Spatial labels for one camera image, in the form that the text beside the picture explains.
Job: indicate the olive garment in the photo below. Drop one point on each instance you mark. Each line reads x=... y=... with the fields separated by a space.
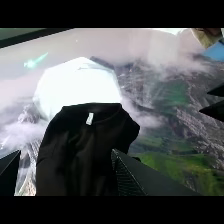
x=203 y=38

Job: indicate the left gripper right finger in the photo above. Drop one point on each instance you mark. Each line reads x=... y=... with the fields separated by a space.
x=143 y=181

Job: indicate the black shirt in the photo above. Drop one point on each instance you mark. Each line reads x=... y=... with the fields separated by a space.
x=76 y=150

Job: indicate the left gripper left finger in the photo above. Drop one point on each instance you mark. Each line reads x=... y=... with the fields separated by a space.
x=7 y=176

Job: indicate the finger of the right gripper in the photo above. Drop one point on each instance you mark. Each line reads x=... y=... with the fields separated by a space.
x=218 y=90
x=215 y=111

